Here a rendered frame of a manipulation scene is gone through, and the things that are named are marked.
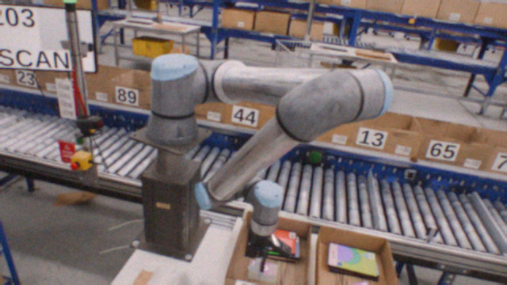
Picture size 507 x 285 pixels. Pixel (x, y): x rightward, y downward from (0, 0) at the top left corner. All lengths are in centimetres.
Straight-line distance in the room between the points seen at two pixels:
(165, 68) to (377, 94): 64
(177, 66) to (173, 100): 11
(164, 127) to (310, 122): 61
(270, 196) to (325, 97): 49
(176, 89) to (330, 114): 58
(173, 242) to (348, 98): 97
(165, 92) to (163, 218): 50
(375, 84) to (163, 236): 100
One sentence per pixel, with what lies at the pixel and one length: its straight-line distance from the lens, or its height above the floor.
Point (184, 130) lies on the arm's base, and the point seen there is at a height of 127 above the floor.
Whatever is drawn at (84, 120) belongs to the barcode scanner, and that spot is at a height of 108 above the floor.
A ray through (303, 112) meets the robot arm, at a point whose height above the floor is 154.
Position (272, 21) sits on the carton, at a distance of 630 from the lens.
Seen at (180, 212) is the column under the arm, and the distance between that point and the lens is 132.
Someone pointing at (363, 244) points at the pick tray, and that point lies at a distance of 157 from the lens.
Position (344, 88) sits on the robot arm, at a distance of 70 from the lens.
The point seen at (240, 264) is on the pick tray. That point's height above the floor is 76.
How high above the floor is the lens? 178
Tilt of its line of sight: 27 degrees down
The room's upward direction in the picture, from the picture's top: 6 degrees clockwise
